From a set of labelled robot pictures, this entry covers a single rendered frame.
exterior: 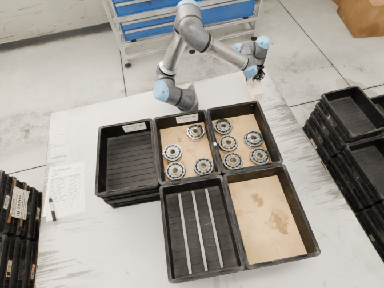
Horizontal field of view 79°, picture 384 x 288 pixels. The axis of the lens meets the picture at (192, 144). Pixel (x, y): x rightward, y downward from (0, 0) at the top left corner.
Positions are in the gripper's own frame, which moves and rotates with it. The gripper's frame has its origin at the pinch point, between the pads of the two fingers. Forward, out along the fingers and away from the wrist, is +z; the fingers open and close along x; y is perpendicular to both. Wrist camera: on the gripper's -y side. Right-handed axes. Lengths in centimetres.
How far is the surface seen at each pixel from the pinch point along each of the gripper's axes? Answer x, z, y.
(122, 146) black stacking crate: -91, -7, 31
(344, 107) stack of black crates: 72, 26, 21
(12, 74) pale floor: -238, 78, -170
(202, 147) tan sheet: -48, -8, 44
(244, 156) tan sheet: -27, -8, 56
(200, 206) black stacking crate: -57, -8, 76
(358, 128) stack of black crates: 70, 26, 41
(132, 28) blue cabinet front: -76, 31, -141
